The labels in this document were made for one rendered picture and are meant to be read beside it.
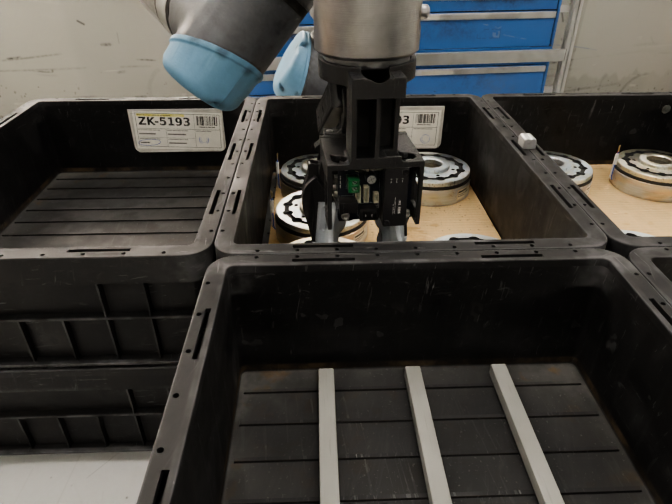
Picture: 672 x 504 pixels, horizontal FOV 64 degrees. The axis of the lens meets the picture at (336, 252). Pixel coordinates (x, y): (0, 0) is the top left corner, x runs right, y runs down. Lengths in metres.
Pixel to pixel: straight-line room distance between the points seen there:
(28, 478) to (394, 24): 0.50
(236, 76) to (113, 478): 0.38
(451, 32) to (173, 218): 2.08
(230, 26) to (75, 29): 3.04
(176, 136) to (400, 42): 0.46
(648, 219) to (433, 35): 1.96
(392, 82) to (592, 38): 3.57
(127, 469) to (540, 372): 0.38
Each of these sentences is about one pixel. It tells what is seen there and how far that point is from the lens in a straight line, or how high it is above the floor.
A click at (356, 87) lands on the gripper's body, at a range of 0.37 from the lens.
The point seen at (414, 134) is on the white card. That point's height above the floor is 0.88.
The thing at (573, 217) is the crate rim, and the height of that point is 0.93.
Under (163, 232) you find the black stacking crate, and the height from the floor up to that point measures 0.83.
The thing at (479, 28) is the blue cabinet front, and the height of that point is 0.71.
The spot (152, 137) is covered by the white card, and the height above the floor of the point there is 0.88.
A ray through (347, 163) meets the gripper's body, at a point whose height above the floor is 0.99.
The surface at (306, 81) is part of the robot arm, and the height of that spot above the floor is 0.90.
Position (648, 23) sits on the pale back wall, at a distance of 4.10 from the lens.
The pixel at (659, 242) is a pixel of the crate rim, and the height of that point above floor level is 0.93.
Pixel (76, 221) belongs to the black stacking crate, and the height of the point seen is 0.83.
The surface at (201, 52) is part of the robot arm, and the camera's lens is 0.46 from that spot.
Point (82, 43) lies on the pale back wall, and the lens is 3.48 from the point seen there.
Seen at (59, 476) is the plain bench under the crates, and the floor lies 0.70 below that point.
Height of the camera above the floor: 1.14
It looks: 32 degrees down
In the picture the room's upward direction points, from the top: straight up
